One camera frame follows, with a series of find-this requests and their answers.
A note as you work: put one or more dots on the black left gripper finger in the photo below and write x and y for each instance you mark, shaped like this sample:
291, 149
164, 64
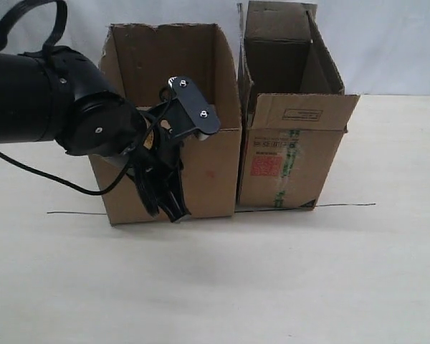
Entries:
147, 183

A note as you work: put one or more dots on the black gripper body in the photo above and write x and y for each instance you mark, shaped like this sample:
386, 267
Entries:
157, 147

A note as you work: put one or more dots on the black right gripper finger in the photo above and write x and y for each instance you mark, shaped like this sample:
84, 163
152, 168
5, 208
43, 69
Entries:
171, 198

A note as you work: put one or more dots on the large torn cardboard box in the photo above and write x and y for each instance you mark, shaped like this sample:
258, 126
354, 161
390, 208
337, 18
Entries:
139, 59

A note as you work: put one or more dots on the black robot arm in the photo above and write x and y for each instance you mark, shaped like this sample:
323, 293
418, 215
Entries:
60, 95

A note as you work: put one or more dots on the tall cardboard box with tape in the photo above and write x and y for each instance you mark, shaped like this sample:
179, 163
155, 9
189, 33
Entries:
295, 109

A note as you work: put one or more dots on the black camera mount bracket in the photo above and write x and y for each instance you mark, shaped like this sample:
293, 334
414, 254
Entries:
190, 113

